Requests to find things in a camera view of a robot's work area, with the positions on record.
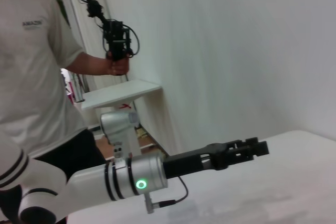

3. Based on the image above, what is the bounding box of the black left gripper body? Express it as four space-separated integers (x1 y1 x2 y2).
162 142 232 180

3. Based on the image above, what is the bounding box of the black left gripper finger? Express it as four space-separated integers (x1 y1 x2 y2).
227 137 259 149
229 141 270 166

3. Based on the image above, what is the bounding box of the black teleoperation handle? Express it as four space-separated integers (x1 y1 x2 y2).
101 19 140 77

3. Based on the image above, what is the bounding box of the person bare forearm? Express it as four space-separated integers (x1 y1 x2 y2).
64 51 111 76

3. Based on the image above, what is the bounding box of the person hand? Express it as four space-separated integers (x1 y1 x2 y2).
106 50 130 76

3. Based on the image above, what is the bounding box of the silver robot joint housing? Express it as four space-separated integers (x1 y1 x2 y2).
100 112 141 162

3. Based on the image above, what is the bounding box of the white side table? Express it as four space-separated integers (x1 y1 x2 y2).
80 79 169 156

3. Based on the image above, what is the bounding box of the pink and white object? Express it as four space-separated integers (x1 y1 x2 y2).
60 68 85 104

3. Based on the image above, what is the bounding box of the person in white t-shirt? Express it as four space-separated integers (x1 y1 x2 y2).
0 0 107 224

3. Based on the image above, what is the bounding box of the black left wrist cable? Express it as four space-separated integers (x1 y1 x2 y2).
154 175 190 208

